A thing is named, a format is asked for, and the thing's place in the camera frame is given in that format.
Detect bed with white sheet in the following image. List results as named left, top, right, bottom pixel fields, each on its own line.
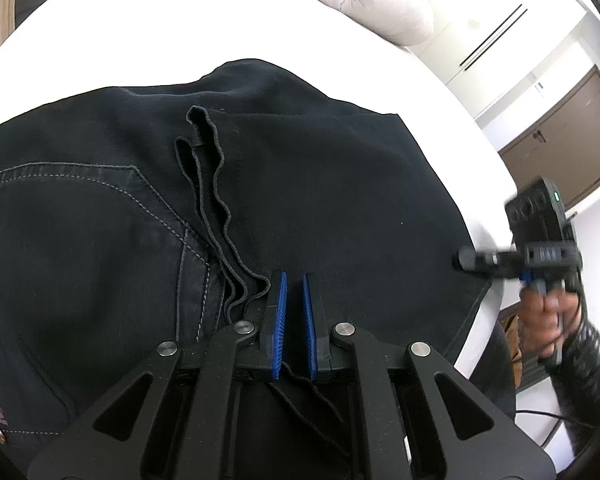
left=0, top=0, right=518, bottom=376

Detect folded cream duvet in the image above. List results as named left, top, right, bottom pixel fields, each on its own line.
left=292, top=0, right=433, bottom=46

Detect white wardrobe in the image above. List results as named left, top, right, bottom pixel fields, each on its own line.
left=405, top=0, right=593, bottom=121

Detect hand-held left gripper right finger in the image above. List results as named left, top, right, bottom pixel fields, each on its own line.
left=302, top=272, right=557, bottom=480

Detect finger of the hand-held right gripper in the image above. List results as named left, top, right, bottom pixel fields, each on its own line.
left=452, top=246, right=526, bottom=281

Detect brown wooden cabinet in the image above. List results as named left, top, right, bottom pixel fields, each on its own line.
left=497, top=67, right=600, bottom=208

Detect person's right forearm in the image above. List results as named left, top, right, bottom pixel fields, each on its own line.
left=547, top=317, right=600, bottom=441

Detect person's right hand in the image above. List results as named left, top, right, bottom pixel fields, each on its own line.
left=520, top=282, right=583, bottom=358

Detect black denim pants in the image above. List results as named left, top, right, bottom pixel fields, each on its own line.
left=0, top=59, right=506, bottom=480

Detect black cable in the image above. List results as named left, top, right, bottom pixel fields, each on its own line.
left=515, top=407, right=568, bottom=448

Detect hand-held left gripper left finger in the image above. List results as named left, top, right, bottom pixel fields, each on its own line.
left=27, top=270, right=287, bottom=480

